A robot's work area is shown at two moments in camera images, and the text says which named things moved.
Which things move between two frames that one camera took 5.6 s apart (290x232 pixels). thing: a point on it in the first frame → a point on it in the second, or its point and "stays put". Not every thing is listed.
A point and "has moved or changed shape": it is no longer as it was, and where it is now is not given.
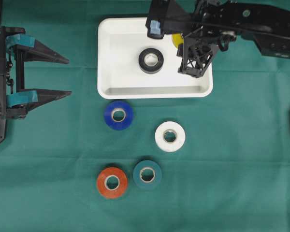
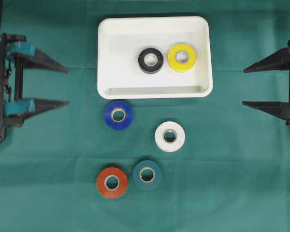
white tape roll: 178,142 stays put
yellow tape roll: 177,39 has moved or changed shape
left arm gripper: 7,80 → 19,52
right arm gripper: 201,38 → 286,58
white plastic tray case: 132,65 stays put
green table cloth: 78,162 stays put
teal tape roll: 147,175 stays put
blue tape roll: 128,117 stays put
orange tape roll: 112,183 stays put
